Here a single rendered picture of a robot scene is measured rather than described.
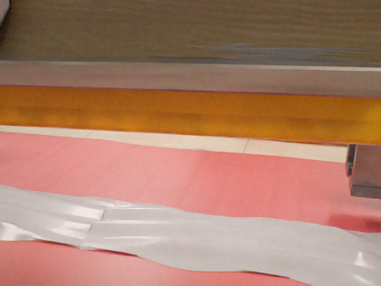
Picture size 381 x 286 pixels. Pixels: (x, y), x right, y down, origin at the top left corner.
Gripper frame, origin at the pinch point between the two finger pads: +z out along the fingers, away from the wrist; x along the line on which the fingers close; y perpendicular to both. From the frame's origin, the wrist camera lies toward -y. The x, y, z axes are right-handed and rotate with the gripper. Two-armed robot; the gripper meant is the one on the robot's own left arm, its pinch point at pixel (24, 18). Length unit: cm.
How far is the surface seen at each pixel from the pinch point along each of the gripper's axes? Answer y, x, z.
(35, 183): 7.5, -12.1, 13.5
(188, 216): -5.7, -8.7, 13.0
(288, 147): -11.6, -27.5, 13.4
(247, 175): -8.5, -18.7, 13.5
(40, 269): 0.9, -1.1, 13.5
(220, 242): -8.4, -5.4, 12.7
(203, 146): -3.4, -25.2, 13.5
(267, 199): -10.6, -14.3, 13.5
